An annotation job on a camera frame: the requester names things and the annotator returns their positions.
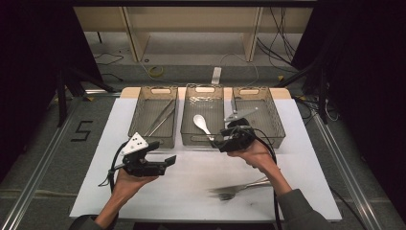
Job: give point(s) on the beige wooden shelf unit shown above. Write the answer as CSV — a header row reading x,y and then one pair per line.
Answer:
x,y
191,22

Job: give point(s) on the white power strip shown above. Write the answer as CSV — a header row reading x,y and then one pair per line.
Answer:
x,y
216,75

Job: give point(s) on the metal fork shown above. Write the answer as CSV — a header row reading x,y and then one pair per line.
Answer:
x,y
227,196
223,190

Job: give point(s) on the transparent grey plastic bin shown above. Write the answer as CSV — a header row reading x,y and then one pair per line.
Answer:
x,y
207,108
268,118
150,111

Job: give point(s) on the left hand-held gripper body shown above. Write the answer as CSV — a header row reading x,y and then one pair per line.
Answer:
x,y
140,166

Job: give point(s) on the white spoon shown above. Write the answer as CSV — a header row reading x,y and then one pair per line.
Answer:
x,y
199,121

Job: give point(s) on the person's right hand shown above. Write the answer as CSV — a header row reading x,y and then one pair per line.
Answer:
x,y
258,156

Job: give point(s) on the yellow tape roll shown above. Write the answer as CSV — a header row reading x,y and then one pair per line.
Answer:
x,y
156,71

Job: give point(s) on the person's left hand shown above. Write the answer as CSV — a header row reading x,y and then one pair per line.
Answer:
x,y
130,185

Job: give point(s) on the aluminium floor rail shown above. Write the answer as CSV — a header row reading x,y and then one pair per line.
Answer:
x,y
35,179
348,179

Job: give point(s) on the metal chopstick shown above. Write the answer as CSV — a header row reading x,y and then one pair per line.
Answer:
x,y
159,117
163,121

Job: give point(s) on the black metal stand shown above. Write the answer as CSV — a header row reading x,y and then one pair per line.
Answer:
x,y
322,96
62,96

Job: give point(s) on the metal table knife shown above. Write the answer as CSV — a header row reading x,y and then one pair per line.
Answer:
x,y
242,114

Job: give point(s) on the black curtain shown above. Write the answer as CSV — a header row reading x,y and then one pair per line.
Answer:
x,y
32,64
367,80

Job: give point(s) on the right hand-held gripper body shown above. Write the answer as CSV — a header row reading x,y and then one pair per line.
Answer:
x,y
236,139

